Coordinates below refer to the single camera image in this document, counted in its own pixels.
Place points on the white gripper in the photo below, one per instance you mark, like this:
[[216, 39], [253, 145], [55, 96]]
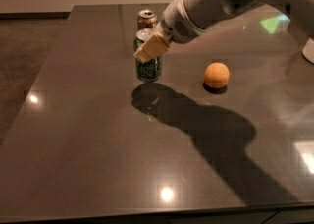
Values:
[[178, 25]]

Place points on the green soda can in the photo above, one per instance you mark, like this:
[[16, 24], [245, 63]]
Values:
[[149, 71]]

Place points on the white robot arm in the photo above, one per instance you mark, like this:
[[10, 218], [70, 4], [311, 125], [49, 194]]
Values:
[[206, 13]]

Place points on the orange-brown soda can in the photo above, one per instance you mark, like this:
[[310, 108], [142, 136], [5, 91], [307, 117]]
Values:
[[146, 19]]

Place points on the orange ball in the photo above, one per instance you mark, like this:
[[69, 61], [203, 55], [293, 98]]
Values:
[[216, 75]]

